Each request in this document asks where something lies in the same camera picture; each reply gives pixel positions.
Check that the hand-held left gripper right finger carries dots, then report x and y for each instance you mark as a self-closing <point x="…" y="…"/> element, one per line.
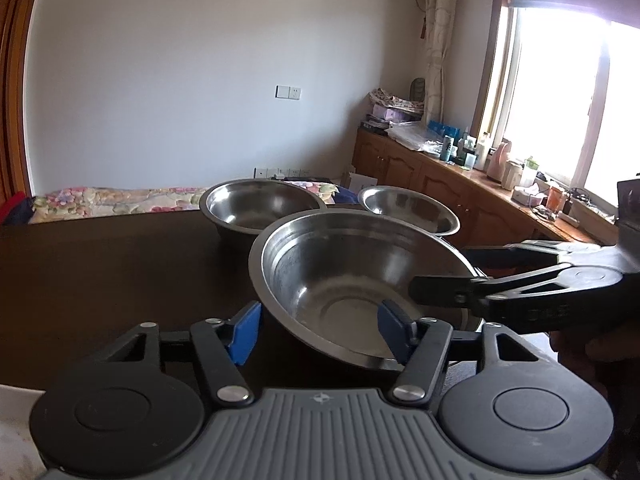
<point x="392" y="330"/>

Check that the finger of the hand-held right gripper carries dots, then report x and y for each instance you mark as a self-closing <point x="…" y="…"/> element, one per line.
<point x="440" y="290"/>
<point x="525" y="254"/>

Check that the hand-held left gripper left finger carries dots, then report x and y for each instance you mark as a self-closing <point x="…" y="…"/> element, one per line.
<point x="245" y="332"/>

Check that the large steel bowl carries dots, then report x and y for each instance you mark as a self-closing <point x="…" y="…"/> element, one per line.
<point x="325" y="280"/>

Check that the small steel bowl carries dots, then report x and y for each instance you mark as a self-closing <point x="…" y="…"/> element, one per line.
<point x="405" y="207"/>

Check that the medium steel bowl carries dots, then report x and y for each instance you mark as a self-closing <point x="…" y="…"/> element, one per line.
<point x="255" y="207"/>

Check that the tissue box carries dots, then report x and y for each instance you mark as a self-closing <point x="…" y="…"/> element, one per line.
<point x="529" y="195"/>

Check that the orange jar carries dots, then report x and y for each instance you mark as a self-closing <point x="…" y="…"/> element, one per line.
<point x="555" y="199"/>

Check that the green capped bottle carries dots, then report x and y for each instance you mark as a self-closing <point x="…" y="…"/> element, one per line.
<point x="530" y="172"/>

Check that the pink bottle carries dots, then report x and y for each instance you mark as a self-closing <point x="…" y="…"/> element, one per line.
<point x="499" y="162"/>

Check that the white bottle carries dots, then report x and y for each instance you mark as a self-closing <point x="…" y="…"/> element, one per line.
<point x="481" y="152"/>

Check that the wooden window cabinet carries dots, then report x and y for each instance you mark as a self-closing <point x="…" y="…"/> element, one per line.
<point x="425" y="180"/>

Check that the slim drink can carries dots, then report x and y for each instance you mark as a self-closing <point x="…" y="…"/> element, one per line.
<point x="447" y="147"/>

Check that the white cardboard box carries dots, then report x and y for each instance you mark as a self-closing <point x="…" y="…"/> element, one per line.
<point x="360" y="183"/>

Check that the blue box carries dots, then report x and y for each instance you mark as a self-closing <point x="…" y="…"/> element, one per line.
<point x="444" y="129"/>

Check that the clear plastic bags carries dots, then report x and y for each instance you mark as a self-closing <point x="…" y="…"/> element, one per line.
<point x="415" y="137"/>

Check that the window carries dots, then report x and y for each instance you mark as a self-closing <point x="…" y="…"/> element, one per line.
<point x="555" y="100"/>

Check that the floral blanket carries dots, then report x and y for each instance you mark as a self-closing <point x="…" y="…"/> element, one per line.
<point x="125" y="200"/>

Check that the pile of papers and cloth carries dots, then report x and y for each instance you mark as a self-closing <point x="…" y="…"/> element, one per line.
<point x="395" y="107"/>

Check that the dark oval object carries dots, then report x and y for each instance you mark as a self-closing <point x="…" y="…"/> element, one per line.
<point x="417" y="90"/>

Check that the cream patterned curtain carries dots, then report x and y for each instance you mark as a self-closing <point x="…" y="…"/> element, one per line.
<point x="440" y="45"/>

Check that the red and navy clothing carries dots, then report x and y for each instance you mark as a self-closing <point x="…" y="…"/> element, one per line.
<point x="15" y="209"/>

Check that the white wall socket strip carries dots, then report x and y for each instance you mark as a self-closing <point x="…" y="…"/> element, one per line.
<point x="281" y="172"/>

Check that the white wall switch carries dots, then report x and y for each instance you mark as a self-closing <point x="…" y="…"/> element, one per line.
<point x="288" y="92"/>

